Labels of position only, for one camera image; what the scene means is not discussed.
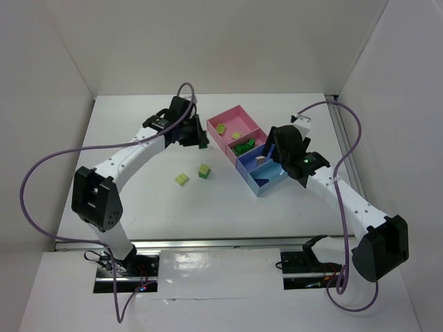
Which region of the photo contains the green long lego brick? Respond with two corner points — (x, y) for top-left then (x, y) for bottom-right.
(236, 144), (252, 154)

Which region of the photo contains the green and yellow lego stack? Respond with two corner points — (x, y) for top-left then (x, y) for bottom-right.
(198, 164), (211, 179)

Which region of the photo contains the dark blue lego plate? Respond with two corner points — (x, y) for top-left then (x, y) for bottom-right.
(254, 178), (269, 186)

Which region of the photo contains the yellow lego brick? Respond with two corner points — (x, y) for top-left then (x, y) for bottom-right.
(174, 174), (190, 187)

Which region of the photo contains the green narrow lego brick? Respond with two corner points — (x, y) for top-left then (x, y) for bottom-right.
(232, 147), (242, 156)

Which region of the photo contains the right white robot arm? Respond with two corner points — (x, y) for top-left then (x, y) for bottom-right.
(264, 125), (409, 282)

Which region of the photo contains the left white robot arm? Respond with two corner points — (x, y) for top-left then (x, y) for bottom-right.
(71, 95), (208, 271)

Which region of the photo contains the small pink container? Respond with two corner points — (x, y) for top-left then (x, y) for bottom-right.
(226, 129), (267, 166)

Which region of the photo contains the large pink container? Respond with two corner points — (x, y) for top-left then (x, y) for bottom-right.
(206, 105), (259, 151)

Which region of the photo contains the small grey white block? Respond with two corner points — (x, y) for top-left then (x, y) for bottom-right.
(255, 156), (266, 165)

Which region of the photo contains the dark blue container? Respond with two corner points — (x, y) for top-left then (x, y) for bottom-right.
(236, 145), (273, 181)

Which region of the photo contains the light blue container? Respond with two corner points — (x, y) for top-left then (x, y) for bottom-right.
(246, 161), (287, 196)

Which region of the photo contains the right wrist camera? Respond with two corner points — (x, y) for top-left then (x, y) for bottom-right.
(290, 113), (311, 140)

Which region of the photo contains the aluminium side rail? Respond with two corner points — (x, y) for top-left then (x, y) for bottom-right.
(325, 95), (367, 202)

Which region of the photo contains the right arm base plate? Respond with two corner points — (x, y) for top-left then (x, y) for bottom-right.
(275, 251), (342, 290)

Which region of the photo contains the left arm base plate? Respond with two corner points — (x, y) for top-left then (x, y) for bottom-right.
(91, 252), (160, 294)

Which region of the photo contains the aluminium front rail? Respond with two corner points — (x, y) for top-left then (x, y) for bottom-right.
(55, 236), (354, 251)

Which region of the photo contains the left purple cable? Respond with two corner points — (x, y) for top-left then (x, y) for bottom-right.
(19, 82), (199, 323)

